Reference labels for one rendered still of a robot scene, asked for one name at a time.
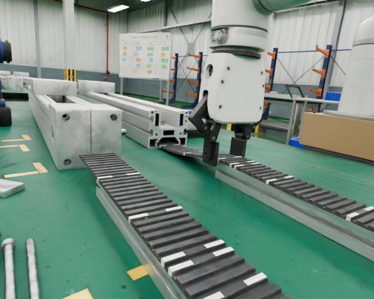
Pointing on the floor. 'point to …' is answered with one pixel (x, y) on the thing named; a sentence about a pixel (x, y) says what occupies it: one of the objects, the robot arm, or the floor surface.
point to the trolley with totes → (332, 97)
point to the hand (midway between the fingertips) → (224, 152)
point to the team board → (146, 57)
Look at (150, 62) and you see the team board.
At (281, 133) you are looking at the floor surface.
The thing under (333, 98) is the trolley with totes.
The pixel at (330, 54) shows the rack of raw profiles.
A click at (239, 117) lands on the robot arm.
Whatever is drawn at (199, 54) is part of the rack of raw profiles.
